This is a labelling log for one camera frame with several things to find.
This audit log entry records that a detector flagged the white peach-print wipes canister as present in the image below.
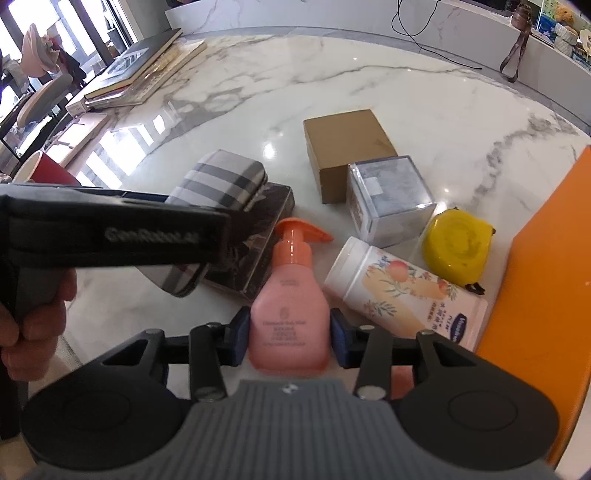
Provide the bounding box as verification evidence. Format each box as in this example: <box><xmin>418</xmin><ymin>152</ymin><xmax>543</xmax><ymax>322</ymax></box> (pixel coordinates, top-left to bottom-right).
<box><xmin>325</xmin><ymin>237</ymin><xmax>487</xmax><ymax>351</ymax></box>

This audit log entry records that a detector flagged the dark illustrated card box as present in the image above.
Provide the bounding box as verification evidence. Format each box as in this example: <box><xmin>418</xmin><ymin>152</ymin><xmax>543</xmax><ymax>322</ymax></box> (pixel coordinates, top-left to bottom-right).
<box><xmin>204</xmin><ymin>182</ymin><xmax>296</xmax><ymax>301</ymax></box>

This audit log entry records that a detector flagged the pink pump bottle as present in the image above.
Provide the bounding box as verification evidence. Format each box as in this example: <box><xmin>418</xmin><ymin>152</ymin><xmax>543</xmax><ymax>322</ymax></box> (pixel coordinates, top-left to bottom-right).
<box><xmin>249</xmin><ymin>218</ymin><xmax>334</xmax><ymax>377</ymax></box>

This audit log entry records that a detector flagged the yellow tape measure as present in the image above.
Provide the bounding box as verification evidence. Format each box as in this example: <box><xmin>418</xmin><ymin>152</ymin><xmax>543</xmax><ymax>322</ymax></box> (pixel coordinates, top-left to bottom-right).
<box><xmin>422</xmin><ymin>208</ymin><xmax>496</xmax><ymax>296</ymax></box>

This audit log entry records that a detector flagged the clear plastic cube box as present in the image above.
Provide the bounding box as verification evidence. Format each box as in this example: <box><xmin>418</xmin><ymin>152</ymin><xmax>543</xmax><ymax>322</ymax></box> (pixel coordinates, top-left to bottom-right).
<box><xmin>346</xmin><ymin>156</ymin><xmax>437</xmax><ymax>248</ymax></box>

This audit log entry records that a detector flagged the plaid grey pouch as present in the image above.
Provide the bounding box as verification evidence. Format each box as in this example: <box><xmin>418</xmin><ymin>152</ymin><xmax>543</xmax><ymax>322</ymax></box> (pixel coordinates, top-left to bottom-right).
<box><xmin>139</xmin><ymin>150</ymin><xmax>267</xmax><ymax>297</ymax></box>

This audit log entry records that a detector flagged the brown cardboard box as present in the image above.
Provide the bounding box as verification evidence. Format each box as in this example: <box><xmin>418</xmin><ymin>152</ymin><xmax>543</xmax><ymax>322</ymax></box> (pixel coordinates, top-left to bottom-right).
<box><xmin>304</xmin><ymin>109</ymin><xmax>398</xmax><ymax>204</ymax></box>

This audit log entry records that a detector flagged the pink flip-cap bottle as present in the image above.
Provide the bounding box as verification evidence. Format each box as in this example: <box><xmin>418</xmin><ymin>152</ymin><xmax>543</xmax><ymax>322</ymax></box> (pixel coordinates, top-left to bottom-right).
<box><xmin>391</xmin><ymin>366</ymin><xmax>415</xmax><ymax>400</ymax></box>

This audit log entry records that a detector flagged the person left hand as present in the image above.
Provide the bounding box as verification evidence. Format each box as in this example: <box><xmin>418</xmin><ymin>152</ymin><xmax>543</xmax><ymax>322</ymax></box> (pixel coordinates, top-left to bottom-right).
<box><xmin>0</xmin><ymin>269</ymin><xmax>77</xmax><ymax>382</ymax></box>

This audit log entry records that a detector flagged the red cup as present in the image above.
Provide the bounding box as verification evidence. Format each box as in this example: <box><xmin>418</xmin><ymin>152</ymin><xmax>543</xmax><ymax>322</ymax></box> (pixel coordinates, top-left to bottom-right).
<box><xmin>13</xmin><ymin>151</ymin><xmax>81</xmax><ymax>186</ymax></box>

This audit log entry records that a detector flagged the stack of books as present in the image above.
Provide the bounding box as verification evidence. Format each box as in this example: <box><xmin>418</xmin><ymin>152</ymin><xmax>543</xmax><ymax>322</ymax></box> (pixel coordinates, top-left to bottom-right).
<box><xmin>66</xmin><ymin>29</ymin><xmax>207</xmax><ymax>117</ymax></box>

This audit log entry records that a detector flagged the orange cardboard storage box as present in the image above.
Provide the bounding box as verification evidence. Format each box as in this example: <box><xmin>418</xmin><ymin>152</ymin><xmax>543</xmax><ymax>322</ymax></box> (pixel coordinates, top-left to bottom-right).
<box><xmin>477</xmin><ymin>149</ymin><xmax>591</xmax><ymax>466</ymax></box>

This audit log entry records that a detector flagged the teddy bear plush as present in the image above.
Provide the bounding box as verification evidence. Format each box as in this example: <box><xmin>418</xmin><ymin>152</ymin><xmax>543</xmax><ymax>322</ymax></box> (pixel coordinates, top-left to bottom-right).
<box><xmin>554</xmin><ymin>4</ymin><xmax>574</xmax><ymax>27</ymax></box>

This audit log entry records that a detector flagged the black power cable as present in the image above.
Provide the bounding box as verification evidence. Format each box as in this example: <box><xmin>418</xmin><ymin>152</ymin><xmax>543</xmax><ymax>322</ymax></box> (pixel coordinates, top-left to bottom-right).
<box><xmin>390</xmin><ymin>0</ymin><xmax>483</xmax><ymax>70</ymax></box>

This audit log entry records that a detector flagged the brown camera bag with strap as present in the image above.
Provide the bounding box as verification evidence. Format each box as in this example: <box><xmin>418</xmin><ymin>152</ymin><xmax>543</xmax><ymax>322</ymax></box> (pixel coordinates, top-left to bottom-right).
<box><xmin>499</xmin><ymin>1</ymin><xmax>533</xmax><ymax>83</ymax></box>

